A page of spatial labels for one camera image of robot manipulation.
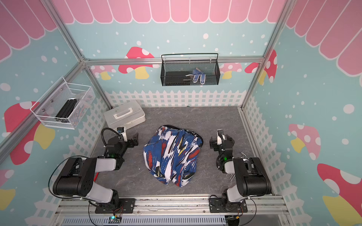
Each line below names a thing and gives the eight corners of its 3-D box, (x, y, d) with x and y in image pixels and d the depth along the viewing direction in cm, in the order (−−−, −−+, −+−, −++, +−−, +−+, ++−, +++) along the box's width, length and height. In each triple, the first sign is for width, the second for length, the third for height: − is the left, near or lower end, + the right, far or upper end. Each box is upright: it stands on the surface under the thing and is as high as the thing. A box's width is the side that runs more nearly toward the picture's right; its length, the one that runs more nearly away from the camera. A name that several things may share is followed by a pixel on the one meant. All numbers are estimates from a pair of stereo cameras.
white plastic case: (107, 125, 110) (99, 114, 101) (133, 106, 123) (128, 96, 113) (124, 138, 102) (117, 129, 93) (149, 117, 115) (146, 107, 106)
